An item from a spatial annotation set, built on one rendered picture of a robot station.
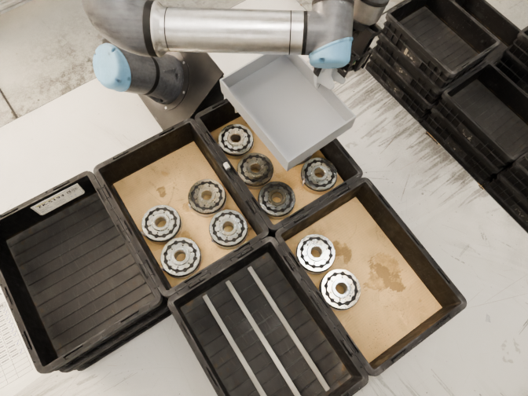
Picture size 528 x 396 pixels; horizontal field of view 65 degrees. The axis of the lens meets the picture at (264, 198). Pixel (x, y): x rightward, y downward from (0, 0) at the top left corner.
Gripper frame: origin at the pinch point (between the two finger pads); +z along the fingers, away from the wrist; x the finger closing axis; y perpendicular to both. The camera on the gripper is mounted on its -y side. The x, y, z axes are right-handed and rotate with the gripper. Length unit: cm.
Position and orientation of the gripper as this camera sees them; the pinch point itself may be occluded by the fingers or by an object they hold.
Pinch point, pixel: (318, 81)
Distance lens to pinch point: 105.9
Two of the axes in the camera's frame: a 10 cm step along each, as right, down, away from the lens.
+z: -2.5, 5.1, 8.2
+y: 6.4, 7.2, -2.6
